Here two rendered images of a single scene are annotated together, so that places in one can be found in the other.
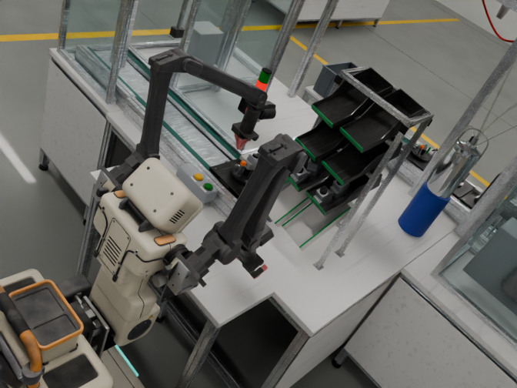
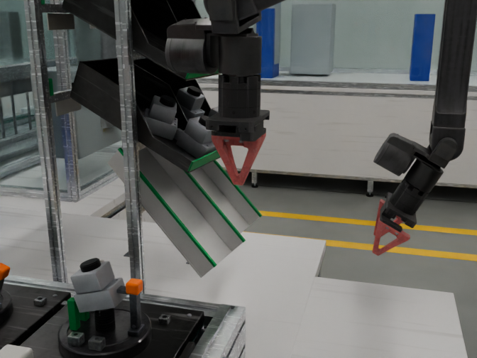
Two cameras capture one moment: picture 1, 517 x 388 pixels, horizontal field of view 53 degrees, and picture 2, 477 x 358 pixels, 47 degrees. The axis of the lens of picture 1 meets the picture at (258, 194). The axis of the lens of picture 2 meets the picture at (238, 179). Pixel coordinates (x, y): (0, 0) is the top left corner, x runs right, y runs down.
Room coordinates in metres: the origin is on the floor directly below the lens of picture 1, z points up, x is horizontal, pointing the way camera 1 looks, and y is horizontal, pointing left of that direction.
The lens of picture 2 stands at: (1.97, 0.87, 1.45)
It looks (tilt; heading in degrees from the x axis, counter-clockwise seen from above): 16 degrees down; 255
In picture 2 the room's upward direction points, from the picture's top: straight up
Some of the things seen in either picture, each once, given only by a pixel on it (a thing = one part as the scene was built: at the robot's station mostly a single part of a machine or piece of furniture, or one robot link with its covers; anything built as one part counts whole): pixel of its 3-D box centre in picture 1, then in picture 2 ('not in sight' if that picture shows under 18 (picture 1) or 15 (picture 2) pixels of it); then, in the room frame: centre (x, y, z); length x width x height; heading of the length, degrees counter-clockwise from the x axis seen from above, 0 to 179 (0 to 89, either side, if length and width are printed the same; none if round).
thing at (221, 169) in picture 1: (243, 178); (106, 344); (1.98, 0.09, 0.96); 0.24 x 0.24 x 0.02; 60
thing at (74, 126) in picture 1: (163, 123); not in sight; (2.91, 0.79, 0.43); 1.39 x 0.63 x 0.86; 150
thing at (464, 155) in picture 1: (458, 162); not in sight; (2.37, -0.83, 1.32); 0.14 x 0.14 x 0.38
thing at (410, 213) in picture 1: (423, 209); not in sight; (2.37, -0.83, 0.99); 0.16 x 0.16 x 0.27
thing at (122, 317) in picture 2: (245, 175); (106, 333); (1.98, 0.09, 0.98); 0.14 x 0.14 x 0.02
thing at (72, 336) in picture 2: not in sight; (76, 339); (2.02, 0.13, 1.00); 0.02 x 0.01 x 0.02; 150
